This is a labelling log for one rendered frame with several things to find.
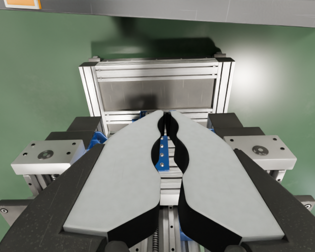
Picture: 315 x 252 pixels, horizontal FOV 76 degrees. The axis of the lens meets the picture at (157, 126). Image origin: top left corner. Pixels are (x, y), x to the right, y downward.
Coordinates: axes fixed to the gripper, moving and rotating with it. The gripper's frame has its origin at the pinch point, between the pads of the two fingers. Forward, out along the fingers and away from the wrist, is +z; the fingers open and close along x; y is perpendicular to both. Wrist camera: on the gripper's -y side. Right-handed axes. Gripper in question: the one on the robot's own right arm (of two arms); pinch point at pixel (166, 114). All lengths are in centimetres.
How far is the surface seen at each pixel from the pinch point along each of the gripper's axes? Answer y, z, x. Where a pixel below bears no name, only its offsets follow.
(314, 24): -3.5, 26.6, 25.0
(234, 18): -3.7, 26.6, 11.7
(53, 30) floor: 14, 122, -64
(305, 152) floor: 98, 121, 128
